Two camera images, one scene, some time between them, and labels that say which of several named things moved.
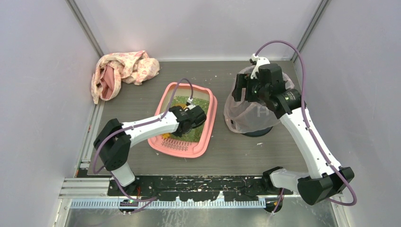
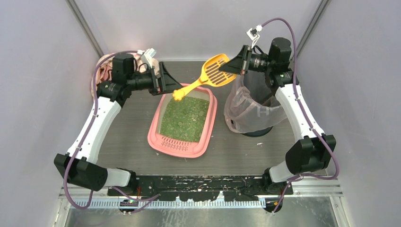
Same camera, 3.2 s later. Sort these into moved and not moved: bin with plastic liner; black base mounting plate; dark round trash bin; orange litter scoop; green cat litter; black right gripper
Moved: black right gripper; orange litter scoop
Not moved: green cat litter; dark round trash bin; bin with plastic liner; black base mounting plate
